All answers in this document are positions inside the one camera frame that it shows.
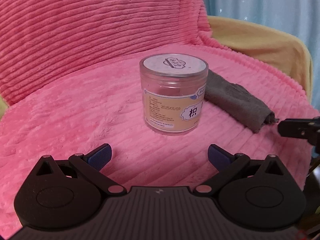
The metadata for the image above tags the grey cleaning cloth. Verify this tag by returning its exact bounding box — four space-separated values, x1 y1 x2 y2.
204 69 279 133

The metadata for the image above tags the yellow fleece blanket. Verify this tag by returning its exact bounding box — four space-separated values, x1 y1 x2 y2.
207 15 314 105

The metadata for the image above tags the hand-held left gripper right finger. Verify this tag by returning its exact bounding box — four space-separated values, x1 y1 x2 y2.
194 144 285 197

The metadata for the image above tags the pink ribbed fleece blanket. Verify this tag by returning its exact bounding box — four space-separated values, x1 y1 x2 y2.
0 0 209 105

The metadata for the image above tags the blue star curtain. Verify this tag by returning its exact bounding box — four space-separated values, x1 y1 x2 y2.
197 0 320 63

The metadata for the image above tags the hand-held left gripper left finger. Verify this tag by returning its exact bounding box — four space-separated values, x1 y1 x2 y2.
36 144 127 197

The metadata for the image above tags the green bed sheet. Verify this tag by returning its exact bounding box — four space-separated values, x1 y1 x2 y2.
0 96 12 120

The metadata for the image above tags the clear plastic jar beige label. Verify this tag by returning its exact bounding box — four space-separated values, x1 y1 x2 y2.
139 53 209 136

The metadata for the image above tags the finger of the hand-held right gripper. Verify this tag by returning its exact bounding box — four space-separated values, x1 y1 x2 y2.
277 116 320 153

